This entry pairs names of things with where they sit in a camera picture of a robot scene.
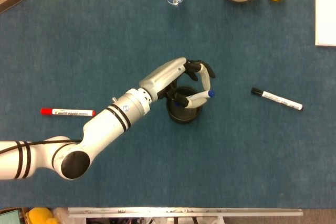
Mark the yellow plush toy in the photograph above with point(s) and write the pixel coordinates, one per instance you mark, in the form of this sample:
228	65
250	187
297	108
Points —
40	216

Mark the blue whiteboard marker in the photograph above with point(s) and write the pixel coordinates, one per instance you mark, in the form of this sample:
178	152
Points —
202	94

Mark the green box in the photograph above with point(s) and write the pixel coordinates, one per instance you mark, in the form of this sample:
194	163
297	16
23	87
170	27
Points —
10	217

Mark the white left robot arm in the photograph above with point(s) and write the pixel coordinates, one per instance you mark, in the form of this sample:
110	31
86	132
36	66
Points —
105	127

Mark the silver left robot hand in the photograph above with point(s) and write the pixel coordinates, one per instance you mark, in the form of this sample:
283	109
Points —
162	77

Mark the black whiteboard marker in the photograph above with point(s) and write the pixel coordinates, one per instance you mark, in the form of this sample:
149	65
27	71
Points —
278	99

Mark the red whiteboard marker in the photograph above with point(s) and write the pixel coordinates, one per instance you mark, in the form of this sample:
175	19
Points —
68	112

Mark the aluminium rail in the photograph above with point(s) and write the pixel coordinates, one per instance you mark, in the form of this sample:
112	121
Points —
183	212

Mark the blue-grey felt table mat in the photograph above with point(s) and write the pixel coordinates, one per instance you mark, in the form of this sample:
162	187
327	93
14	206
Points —
210	161

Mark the white paper stack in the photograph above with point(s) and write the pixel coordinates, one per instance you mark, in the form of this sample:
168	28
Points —
326	9

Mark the black mesh pen holder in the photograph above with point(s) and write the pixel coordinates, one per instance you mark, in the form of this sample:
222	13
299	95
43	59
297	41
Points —
183	118

